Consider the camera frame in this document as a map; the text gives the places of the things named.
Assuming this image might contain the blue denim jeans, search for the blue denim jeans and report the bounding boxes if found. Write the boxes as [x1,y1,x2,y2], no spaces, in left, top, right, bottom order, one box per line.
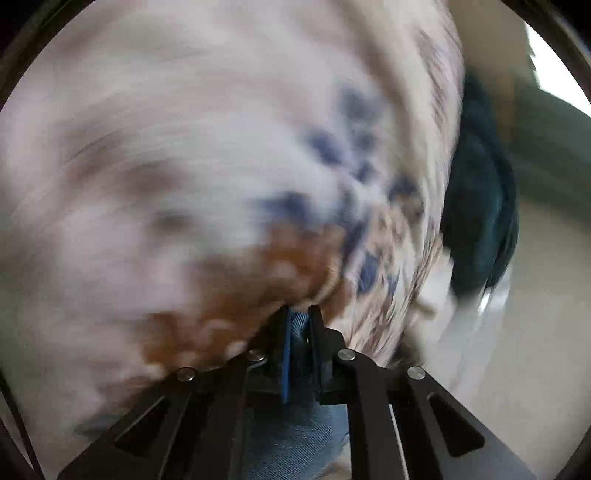
[242,311,349,480]

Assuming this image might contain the dark green cloth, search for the dark green cloth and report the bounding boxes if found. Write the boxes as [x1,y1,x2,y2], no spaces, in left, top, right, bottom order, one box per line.
[441,73,519,298]

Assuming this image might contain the floral fleece blanket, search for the floral fleece blanket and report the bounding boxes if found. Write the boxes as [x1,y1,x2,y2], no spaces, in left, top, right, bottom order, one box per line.
[1,1,463,475]

